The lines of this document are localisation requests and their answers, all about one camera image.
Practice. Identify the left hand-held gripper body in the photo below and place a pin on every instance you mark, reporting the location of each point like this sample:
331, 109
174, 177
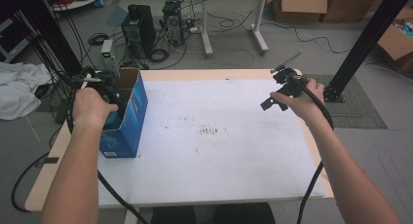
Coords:
108, 84

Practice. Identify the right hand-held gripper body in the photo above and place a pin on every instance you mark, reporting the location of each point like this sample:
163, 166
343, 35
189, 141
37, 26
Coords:
292, 82

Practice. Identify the person's right hand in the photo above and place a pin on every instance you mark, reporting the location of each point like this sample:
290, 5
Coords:
305, 105

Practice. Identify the person's left hand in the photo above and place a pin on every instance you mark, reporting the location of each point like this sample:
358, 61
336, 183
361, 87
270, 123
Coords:
91, 107

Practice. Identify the black computer tower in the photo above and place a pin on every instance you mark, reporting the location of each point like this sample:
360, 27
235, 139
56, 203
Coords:
141, 29

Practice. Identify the white table mat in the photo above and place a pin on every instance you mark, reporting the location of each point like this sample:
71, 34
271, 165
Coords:
227, 159

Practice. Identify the open brown cardboard box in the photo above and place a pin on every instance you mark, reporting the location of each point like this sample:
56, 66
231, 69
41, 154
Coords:
305, 5

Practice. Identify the round white table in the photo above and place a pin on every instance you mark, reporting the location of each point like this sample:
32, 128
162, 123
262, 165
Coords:
78, 1

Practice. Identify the white crumpled cloth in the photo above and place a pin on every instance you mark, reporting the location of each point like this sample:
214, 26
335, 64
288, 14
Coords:
19, 87

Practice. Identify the black metal stand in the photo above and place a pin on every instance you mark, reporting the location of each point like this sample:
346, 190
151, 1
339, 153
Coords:
370, 35

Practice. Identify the open computer case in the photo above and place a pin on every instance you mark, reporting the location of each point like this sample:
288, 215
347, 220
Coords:
173, 19

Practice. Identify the large closed cardboard box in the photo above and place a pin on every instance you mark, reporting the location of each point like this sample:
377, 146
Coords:
350, 5

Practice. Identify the white power strip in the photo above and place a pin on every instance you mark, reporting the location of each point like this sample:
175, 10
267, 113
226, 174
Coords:
194, 29

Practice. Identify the grey metal rack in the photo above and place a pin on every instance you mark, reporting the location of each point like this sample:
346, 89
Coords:
13, 39

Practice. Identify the cardboard box with blue contents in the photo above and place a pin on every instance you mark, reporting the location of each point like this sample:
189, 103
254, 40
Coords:
394, 42

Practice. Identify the person's dark trousers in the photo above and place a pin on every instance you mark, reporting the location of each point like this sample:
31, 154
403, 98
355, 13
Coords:
246, 214

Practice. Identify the white table leg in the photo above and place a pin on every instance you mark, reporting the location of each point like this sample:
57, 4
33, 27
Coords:
131, 216

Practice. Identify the black metal frame post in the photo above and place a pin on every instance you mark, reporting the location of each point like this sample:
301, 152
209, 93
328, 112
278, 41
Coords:
48, 26

